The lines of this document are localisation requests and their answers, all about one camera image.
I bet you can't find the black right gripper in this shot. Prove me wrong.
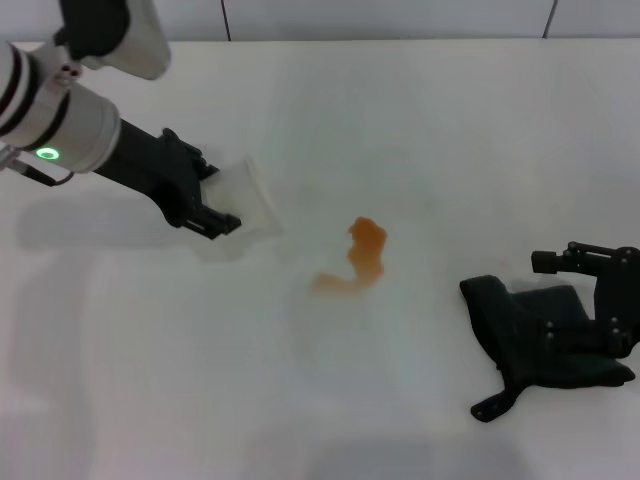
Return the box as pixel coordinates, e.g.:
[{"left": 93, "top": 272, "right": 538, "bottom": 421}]
[{"left": 530, "top": 241, "right": 640, "bottom": 359}]

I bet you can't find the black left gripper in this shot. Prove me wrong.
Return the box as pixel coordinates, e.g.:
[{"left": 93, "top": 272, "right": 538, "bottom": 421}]
[{"left": 93, "top": 118, "right": 243, "bottom": 241}]

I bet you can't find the white paper cup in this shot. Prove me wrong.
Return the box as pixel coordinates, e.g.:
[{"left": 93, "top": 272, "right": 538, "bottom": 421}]
[{"left": 198, "top": 156, "right": 284, "bottom": 262}]

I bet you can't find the dark blue rag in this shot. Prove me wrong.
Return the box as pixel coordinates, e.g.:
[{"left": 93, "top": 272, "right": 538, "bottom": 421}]
[{"left": 458, "top": 274, "right": 637, "bottom": 424}]

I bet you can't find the brown water stain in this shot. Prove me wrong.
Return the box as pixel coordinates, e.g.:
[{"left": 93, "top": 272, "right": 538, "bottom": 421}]
[{"left": 308, "top": 215, "right": 389, "bottom": 297}]

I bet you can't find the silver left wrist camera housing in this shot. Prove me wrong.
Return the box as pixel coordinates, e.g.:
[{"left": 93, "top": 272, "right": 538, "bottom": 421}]
[{"left": 58, "top": 0, "right": 172, "bottom": 82}]

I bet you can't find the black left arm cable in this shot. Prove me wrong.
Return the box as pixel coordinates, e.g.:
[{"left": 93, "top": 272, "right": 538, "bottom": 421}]
[{"left": 0, "top": 145, "right": 75, "bottom": 187}]

